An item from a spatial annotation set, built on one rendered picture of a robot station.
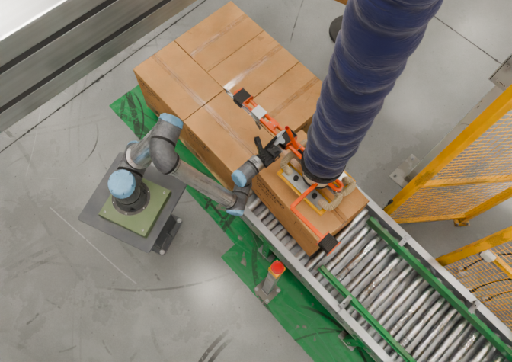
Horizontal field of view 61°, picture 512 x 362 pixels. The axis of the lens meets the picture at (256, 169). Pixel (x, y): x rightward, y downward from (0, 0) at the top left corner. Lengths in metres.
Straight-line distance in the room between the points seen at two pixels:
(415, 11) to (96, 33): 0.88
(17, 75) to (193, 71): 2.99
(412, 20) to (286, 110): 2.12
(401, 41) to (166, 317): 2.66
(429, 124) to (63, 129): 3.15
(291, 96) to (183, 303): 1.73
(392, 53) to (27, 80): 1.02
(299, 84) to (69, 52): 2.95
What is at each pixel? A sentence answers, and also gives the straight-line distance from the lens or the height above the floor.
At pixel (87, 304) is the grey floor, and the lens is 3.55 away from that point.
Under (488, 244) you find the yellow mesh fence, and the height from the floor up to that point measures 1.10.
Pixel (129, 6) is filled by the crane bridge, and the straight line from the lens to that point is 0.49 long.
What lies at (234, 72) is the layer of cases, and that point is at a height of 0.54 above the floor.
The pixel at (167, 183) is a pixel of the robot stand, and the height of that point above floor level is 0.75.
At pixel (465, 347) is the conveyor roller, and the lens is 3.11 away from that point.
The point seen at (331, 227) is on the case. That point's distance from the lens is 2.53.
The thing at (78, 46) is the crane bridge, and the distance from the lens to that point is 0.48.
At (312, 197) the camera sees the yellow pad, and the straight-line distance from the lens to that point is 2.39.
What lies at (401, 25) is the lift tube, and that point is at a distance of 1.21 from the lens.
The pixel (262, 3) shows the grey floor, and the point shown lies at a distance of 4.56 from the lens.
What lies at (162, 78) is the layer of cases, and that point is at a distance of 3.42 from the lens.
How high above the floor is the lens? 3.35
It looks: 68 degrees down
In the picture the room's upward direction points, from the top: 4 degrees clockwise
